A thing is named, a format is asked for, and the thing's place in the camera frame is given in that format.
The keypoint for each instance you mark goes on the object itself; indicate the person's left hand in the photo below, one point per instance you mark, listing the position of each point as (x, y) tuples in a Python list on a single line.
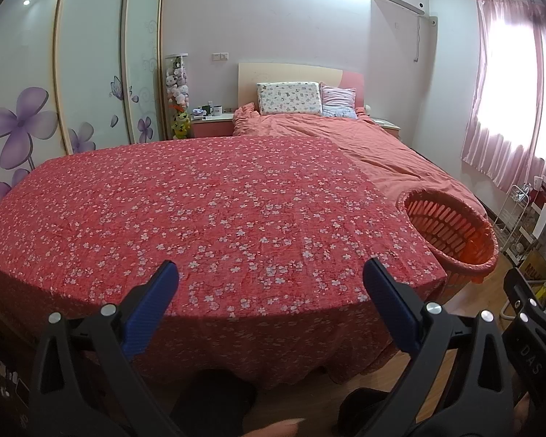
[(277, 429)]

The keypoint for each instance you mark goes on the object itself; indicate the dark printed panel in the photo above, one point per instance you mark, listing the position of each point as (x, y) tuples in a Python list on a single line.
[(2, 373)]

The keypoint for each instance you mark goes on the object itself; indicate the person's right hand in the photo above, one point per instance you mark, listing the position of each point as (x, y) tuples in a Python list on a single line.
[(523, 421)]

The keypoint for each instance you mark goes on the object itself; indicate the white mug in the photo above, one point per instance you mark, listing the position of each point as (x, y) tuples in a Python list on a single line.
[(216, 110)]

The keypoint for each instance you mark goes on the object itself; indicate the yellow plush toy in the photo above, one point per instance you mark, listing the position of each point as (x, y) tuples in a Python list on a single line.
[(181, 126)]

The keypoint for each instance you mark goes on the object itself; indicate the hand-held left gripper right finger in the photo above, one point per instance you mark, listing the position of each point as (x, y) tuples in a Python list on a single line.
[(389, 305)]

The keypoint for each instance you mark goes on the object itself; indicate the cream and pink headboard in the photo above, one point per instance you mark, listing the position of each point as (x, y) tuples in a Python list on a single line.
[(282, 72)]

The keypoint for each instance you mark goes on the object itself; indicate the white board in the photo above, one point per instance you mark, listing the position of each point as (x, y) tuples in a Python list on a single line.
[(543, 221)]

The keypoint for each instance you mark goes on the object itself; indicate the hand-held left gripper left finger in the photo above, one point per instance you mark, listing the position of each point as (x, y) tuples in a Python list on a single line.
[(152, 312)]

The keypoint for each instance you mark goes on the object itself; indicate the wall switch plate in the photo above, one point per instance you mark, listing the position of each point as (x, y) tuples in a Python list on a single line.
[(220, 56)]

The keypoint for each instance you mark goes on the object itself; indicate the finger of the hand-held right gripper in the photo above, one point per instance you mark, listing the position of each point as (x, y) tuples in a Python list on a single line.
[(525, 309)]

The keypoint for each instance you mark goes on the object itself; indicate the orange plastic laundry basket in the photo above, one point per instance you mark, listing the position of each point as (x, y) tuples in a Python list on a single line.
[(455, 236)]

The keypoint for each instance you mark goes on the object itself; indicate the floral sliding door wardrobe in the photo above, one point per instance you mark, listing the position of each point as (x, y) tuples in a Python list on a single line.
[(86, 63)]

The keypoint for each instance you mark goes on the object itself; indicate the pink duvet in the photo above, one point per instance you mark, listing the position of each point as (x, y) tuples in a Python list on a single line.
[(377, 150)]

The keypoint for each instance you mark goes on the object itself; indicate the cardboard box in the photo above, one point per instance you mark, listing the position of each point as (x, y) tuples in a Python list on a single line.
[(539, 266)]

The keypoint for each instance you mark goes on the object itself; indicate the floral print pillow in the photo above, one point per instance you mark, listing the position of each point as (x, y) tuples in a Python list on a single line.
[(289, 99)]

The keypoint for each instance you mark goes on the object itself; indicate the pink striped pillow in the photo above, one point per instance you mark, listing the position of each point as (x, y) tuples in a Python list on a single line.
[(337, 94)]

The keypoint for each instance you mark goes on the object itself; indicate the red floral blanket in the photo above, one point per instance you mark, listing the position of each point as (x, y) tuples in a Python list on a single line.
[(186, 218)]

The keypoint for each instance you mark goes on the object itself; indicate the clear tube of plush toys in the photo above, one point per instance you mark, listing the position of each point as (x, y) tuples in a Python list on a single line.
[(177, 86)]

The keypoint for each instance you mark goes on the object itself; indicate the pink curtain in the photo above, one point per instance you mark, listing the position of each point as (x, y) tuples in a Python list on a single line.
[(505, 91)]

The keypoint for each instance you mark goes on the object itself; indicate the pink and white nightstand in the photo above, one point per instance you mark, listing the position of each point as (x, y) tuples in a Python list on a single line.
[(386, 126), (211, 126)]

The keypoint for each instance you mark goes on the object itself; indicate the light blue pillow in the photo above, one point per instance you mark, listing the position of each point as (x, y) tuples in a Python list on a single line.
[(341, 112)]

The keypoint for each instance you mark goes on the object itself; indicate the person's right foot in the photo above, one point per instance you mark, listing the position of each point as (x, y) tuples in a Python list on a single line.
[(368, 414)]

